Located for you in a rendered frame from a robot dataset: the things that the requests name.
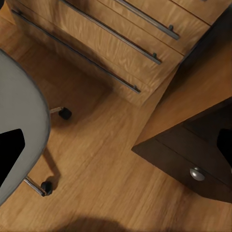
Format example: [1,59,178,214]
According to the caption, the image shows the swivel chair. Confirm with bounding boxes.
[0,0,72,206]

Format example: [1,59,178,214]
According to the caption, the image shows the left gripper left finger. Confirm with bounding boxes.
[0,128,25,186]

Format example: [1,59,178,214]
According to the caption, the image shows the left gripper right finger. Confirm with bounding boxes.
[217,128,232,167]

